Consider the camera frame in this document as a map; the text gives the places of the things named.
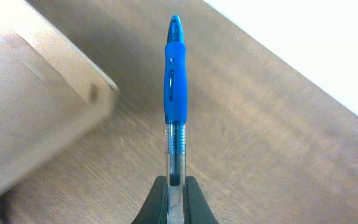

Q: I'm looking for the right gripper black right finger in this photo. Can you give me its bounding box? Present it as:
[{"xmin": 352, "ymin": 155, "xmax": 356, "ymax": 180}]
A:
[{"xmin": 183, "ymin": 176, "xmax": 218, "ymax": 224}]

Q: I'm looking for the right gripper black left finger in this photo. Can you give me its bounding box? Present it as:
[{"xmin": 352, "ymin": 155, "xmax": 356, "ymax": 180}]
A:
[{"xmin": 132, "ymin": 175, "xmax": 168, "ymax": 224}]

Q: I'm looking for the blue ballpoint pen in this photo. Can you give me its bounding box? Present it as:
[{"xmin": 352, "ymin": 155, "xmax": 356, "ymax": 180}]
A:
[{"xmin": 163, "ymin": 15, "xmax": 188, "ymax": 223}]

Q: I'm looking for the brown cardboard box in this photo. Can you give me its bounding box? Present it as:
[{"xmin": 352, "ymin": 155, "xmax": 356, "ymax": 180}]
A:
[{"xmin": 0, "ymin": 1, "xmax": 119, "ymax": 196}]

